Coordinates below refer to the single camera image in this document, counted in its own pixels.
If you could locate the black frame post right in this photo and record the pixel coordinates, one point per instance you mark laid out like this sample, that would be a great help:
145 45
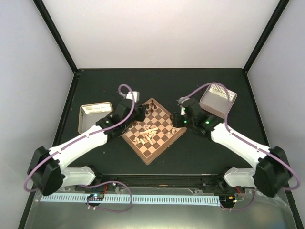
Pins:
282 4

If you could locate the silver metal tray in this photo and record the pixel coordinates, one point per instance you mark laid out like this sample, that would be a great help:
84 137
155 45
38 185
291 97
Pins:
89 114

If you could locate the black mounting rail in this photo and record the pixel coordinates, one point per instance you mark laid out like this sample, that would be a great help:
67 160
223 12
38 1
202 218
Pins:
206 183

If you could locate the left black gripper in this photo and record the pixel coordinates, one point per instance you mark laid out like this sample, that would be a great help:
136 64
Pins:
141 111

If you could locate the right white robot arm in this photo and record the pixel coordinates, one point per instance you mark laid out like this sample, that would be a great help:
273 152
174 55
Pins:
268 171

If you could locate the left circuit board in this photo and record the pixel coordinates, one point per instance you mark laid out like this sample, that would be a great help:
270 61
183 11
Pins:
95 197

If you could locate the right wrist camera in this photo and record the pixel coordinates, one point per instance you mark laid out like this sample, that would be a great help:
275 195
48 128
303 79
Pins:
180 102

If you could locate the circuit board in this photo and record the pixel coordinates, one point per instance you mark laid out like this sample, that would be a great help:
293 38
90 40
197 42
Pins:
95 197
230 199

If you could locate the right circuit board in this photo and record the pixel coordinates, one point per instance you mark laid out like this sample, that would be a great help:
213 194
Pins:
230 199

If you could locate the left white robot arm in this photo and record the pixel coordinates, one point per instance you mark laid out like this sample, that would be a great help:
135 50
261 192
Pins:
49 168

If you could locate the black frame post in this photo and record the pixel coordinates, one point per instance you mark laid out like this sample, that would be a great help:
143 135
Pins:
282 4
55 33

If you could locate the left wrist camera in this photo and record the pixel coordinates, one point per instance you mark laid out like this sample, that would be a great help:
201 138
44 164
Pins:
134 95

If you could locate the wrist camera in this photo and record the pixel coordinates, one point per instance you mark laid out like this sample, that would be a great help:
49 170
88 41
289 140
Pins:
180 102
134 95

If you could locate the black frame post left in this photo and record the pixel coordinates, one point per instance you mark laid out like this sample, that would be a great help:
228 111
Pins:
55 33

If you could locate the pink patterned metal tin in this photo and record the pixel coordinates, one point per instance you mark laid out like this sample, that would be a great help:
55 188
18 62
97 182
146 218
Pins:
217 101

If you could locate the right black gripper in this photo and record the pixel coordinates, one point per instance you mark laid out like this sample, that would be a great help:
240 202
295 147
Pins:
175 120

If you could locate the wooden chess board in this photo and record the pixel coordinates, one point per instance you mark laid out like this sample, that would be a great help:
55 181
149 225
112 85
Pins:
149 146

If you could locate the light blue slotted cable duct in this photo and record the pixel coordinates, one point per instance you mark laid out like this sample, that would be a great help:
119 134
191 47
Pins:
135 199

